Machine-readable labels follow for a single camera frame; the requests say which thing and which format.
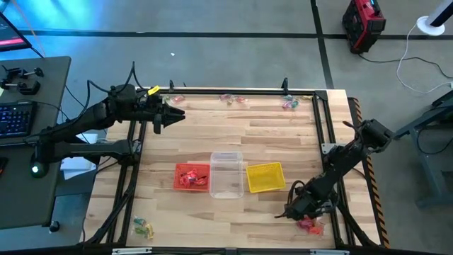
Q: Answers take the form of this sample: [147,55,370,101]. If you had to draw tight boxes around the clear plastic bin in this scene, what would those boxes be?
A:
[209,151,245,199]

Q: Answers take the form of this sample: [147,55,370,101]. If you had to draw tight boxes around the black C-clamp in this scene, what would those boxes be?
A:
[1,66,45,81]
[0,79,41,96]

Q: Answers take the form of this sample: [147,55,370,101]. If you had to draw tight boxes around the black floor cable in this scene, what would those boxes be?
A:
[357,52,453,79]

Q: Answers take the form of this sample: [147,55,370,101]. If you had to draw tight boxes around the red black equipment case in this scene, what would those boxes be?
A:
[342,0,386,54]

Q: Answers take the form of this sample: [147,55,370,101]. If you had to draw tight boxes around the stand with white round base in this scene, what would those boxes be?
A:
[416,0,453,36]

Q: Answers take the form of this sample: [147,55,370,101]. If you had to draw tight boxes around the black yellow hazard strip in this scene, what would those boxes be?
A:
[348,97,391,249]

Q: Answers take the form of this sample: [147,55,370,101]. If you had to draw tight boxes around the white floor cable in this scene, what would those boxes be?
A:
[396,23,453,95]

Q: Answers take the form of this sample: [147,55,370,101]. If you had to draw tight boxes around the white paper sheets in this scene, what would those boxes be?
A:
[59,133,107,181]

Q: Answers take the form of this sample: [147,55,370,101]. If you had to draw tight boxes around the orange plastic basket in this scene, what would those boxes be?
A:
[173,161,212,192]

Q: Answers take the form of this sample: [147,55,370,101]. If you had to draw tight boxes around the silver metal bracket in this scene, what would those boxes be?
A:
[310,249,350,255]
[111,247,153,255]

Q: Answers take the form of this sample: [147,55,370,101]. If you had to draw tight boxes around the black looped cable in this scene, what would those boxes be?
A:
[415,118,453,157]

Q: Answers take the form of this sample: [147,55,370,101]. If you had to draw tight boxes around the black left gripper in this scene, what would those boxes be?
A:
[143,94,185,135]

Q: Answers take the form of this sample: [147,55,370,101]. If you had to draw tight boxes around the black aluminium frame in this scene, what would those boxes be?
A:
[79,87,382,255]

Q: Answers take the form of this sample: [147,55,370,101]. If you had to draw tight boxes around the yellow plastic basket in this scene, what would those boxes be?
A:
[246,161,287,194]

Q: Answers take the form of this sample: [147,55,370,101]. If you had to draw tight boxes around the computer monitor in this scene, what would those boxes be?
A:
[0,12,32,53]

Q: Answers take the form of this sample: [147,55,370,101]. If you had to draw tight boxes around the black computer mouse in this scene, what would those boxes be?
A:
[30,148,51,179]

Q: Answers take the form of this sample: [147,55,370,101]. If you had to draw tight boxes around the green yellow wrapped candy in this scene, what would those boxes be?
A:
[134,225,155,240]

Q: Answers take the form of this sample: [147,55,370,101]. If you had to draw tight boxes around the multicolour candy bag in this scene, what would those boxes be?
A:
[282,94,300,111]

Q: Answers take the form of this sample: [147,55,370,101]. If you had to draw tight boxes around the dark grey metal stand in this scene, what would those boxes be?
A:
[392,90,453,208]

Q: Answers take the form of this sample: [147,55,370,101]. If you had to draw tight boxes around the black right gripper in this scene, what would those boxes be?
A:
[274,180,336,220]

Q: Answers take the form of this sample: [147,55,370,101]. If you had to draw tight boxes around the backlit black keyboard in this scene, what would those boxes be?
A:
[0,101,37,138]

